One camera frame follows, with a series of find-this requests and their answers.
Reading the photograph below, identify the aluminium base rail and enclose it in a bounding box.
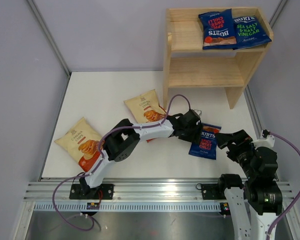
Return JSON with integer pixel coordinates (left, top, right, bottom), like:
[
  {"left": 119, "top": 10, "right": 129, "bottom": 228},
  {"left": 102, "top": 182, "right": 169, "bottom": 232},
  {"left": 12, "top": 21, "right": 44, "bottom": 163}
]
[{"left": 22, "top": 177, "right": 296, "bottom": 213}]

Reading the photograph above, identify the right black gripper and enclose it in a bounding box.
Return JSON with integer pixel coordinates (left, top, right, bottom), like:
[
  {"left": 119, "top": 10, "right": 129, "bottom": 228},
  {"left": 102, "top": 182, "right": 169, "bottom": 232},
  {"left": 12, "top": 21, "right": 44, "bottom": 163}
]
[{"left": 215, "top": 129, "right": 259, "bottom": 179}]

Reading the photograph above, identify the wooden two-tier shelf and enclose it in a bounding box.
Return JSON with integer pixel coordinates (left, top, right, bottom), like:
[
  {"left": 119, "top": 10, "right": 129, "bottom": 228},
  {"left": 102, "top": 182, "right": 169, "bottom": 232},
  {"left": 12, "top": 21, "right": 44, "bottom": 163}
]
[{"left": 162, "top": 6, "right": 271, "bottom": 109}]

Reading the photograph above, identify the cream orange cassava bag left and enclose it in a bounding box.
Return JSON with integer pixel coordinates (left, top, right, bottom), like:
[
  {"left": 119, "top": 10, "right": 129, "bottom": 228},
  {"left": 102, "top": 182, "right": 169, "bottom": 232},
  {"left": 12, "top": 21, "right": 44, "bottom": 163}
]
[{"left": 54, "top": 117, "right": 102, "bottom": 172}]

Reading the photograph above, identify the blue Burts chilli bag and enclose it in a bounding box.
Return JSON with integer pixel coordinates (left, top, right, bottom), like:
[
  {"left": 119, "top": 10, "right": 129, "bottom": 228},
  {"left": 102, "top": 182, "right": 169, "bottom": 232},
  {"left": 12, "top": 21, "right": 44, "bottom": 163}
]
[
  {"left": 188, "top": 123, "right": 222, "bottom": 160},
  {"left": 198, "top": 8, "right": 237, "bottom": 50}
]

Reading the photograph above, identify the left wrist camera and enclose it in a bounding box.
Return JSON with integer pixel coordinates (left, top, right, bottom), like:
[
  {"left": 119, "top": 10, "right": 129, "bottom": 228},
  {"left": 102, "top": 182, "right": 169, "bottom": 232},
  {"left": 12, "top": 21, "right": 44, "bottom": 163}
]
[{"left": 193, "top": 109, "right": 202, "bottom": 117}]

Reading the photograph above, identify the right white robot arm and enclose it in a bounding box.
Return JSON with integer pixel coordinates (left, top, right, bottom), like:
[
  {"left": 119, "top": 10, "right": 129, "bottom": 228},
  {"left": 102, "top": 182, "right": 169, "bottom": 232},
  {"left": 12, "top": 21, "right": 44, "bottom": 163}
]
[{"left": 215, "top": 130, "right": 283, "bottom": 240}]

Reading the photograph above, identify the blue Burts sea salt bag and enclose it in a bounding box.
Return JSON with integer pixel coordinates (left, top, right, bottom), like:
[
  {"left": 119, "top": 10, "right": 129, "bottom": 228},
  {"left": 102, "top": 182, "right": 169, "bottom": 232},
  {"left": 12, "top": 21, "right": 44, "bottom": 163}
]
[{"left": 233, "top": 15, "right": 272, "bottom": 50}]

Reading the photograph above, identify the cream orange cassava chips bag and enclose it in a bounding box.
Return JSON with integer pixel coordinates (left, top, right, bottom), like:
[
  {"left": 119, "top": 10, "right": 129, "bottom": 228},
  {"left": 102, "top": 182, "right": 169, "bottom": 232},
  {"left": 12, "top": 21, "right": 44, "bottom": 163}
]
[{"left": 124, "top": 89, "right": 167, "bottom": 132}]

